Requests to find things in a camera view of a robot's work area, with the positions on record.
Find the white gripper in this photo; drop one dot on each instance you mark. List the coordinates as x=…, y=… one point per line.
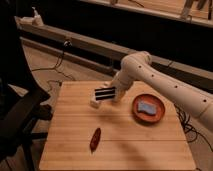
x=121, y=82

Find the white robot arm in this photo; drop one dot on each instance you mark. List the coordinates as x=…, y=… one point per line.
x=137, y=66

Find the black striped eraser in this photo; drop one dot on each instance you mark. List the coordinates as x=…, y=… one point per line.
x=104, y=93

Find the black office chair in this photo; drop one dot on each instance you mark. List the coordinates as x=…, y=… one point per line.
x=20, y=95

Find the white pump dispenser bottle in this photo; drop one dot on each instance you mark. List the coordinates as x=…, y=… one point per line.
x=37, y=18

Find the red sausage toy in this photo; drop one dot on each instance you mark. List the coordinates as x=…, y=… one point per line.
x=95, y=139

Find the blue sponge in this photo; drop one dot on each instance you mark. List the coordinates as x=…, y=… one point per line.
x=146, y=108

